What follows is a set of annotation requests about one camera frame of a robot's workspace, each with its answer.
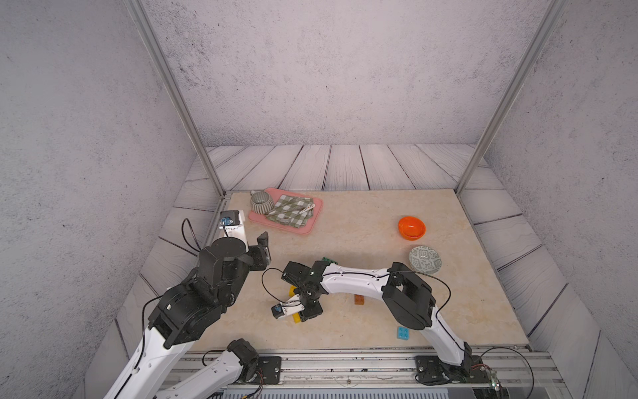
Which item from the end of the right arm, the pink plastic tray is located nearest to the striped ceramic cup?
the pink plastic tray

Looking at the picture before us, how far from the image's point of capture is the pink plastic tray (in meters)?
1.10

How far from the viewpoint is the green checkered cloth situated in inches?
43.5

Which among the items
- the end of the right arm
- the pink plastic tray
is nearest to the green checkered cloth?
the pink plastic tray

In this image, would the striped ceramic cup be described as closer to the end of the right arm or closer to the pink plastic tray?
the pink plastic tray
